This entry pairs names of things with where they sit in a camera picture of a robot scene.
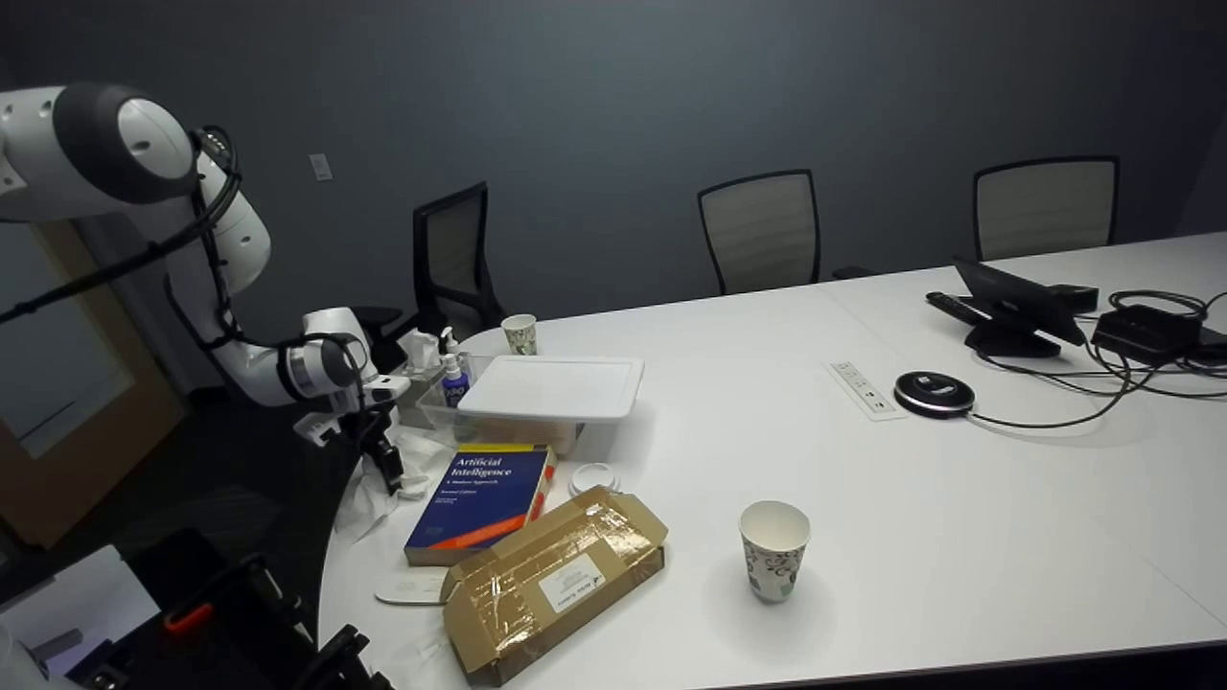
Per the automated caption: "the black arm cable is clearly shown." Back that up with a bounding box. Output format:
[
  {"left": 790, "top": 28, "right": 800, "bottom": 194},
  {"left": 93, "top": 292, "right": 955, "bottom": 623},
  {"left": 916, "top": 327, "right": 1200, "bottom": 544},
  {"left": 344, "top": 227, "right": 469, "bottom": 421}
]
[{"left": 0, "top": 120, "right": 247, "bottom": 327}]

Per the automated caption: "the black round speakerphone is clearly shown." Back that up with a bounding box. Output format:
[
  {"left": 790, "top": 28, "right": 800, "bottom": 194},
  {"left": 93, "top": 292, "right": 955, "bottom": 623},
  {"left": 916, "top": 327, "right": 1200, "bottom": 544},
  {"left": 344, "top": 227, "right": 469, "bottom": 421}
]
[{"left": 888, "top": 366, "right": 976, "bottom": 421}]

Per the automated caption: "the blue sanitizer bottle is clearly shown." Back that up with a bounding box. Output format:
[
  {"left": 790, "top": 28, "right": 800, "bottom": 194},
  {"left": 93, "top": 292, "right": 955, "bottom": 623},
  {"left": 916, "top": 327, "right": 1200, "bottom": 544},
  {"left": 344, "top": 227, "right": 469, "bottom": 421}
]
[{"left": 438, "top": 327, "right": 473, "bottom": 411}]

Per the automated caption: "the blue book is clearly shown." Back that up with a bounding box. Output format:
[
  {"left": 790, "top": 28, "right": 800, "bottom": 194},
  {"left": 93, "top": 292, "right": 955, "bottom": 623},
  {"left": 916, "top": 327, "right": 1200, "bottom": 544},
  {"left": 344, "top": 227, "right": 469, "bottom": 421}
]
[{"left": 402, "top": 440, "right": 564, "bottom": 571}]

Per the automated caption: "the white oval plastic piece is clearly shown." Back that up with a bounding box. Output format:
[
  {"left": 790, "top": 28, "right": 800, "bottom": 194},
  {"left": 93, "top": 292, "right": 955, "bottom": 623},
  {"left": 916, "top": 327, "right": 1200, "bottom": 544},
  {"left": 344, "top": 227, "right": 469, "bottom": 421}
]
[{"left": 371, "top": 568, "right": 454, "bottom": 609}]

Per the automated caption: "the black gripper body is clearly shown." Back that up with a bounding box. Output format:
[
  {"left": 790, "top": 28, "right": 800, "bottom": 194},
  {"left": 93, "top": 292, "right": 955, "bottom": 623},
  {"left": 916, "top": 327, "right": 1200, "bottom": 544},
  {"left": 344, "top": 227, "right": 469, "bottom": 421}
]
[{"left": 332, "top": 398, "right": 402, "bottom": 462}]

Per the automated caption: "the grey tissue box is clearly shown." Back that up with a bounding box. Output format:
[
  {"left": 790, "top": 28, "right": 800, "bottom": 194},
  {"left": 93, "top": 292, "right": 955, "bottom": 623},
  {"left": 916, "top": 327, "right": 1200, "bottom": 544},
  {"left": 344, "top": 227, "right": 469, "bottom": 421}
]
[{"left": 394, "top": 327, "right": 454, "bottom": 404}]

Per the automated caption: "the patterned paper cup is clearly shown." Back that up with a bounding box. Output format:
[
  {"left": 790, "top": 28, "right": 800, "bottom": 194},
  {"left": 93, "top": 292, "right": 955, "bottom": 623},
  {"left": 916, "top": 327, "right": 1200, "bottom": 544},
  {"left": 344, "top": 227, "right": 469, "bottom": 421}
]
[{"left": 735, "top": 498, "right": 818, "bottom": 609}]

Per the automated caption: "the plain paper cup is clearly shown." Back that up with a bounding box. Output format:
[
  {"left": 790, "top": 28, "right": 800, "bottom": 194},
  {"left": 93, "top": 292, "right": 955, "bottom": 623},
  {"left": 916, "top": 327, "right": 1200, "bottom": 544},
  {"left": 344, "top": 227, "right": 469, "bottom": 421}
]
[{"left": 500, "top": 309, "right": 544, "bottom": 360}]

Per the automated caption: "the brown cardboard box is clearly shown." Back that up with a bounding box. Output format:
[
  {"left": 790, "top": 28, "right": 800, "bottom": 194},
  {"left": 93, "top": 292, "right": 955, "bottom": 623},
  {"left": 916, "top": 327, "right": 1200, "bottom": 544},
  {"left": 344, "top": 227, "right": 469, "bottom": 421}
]
[{"left": 438, "top": 482, "right": 672, "bottom": 687}]

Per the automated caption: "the black perforated mounting board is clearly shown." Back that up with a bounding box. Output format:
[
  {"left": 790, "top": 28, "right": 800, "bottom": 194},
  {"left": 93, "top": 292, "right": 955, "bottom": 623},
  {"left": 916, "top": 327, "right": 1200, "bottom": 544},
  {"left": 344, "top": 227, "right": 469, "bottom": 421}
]
[{"left": 70, "top": 523, "right": 321, "bottom": 690}]

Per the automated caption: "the grey mesh office chair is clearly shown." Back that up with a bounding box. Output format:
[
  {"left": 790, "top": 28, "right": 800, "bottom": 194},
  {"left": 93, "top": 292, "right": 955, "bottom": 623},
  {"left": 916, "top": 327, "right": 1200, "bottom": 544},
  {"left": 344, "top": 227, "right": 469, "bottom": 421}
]
[
  {"left": 693, "top": 163, "right": 826, "bottom": 297},
  {"left": 970, "top": 153, "right": 1125, "bottom": 264}
]

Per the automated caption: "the black mesh office chair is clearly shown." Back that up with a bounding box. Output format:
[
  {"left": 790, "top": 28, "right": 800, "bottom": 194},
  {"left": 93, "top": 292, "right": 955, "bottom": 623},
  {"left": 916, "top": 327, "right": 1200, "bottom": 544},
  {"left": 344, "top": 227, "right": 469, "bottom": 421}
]
[{"left": 409, "top": 178, "right": 510, "bottom": 335}]

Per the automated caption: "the white napkin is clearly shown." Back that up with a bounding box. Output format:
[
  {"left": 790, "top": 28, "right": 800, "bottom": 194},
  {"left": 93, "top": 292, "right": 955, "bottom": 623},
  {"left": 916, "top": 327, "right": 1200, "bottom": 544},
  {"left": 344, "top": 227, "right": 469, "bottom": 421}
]
[{"left": 332, "top": 425, "right": 438, "bottom": 540}]

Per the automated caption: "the black adapter box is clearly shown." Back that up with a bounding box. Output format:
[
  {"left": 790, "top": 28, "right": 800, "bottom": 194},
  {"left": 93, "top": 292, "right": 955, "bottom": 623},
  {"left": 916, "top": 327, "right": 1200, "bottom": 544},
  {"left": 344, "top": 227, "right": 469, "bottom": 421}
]
[{"left": 1089, "top": 288, "right": 1227, "bottom": 366}]

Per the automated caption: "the black speakerphone cable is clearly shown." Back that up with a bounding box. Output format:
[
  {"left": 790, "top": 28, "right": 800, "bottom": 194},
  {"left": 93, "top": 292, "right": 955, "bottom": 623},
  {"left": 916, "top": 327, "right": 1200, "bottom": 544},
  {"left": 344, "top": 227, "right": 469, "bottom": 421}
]
[{"left": 962, "top": 342, "right": 1141, "bottom": 434}]

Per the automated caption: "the white remote control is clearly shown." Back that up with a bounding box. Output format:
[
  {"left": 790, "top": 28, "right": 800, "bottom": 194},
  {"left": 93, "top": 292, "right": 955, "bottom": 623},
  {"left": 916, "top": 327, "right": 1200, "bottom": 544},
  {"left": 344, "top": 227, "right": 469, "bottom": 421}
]
[{"left": 829, "top": 360, "right": 902, "bottom": 421}]

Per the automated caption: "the black conference phone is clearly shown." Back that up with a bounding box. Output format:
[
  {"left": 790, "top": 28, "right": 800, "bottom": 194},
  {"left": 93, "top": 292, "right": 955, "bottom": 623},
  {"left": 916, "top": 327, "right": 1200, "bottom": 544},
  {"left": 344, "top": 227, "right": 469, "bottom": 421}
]
[{"left": 923, "top": 258, "right": 1105, "bottom": 360}]

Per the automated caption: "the translucent plastic bin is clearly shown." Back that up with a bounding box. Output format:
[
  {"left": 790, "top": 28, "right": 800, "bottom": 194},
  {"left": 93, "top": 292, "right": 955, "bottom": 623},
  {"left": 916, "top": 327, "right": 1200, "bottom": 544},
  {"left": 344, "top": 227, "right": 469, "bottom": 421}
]
[{"left": 454, "top": 351, "right": 647, "bottom": 457}]

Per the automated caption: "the white sheet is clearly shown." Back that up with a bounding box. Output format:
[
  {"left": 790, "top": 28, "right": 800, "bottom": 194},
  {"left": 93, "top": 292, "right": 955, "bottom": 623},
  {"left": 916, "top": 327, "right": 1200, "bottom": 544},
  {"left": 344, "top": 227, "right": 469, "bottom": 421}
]
[{"left": 0, "top": 540, "right": 163, "bottom": 682}]

